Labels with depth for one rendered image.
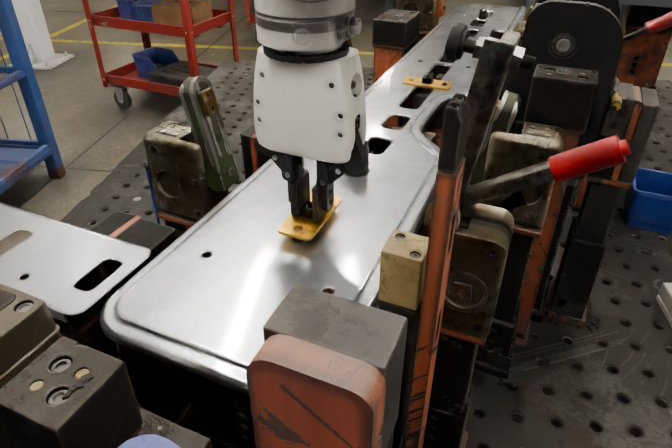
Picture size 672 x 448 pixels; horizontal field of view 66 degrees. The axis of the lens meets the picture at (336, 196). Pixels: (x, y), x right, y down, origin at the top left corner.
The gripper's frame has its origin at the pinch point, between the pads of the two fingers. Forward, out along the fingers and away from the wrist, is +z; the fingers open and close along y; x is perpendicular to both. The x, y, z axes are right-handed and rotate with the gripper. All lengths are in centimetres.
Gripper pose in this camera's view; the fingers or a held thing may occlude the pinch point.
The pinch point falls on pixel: (310, 195)
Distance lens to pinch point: 53.6
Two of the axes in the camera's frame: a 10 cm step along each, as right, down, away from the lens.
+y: -9.2, -2.1, 3.4
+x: -4.0, 4.9, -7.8
